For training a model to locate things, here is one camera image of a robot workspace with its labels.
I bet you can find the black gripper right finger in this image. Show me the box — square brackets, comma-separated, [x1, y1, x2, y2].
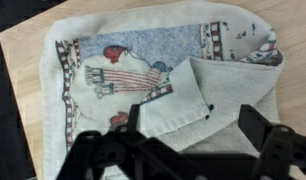
[237, 104, 273, 153]

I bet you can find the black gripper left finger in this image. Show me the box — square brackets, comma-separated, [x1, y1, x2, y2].
[126, 103, 141, 131]

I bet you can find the printed snowman towel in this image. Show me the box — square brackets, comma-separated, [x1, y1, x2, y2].
[38, 0, 287, 180]

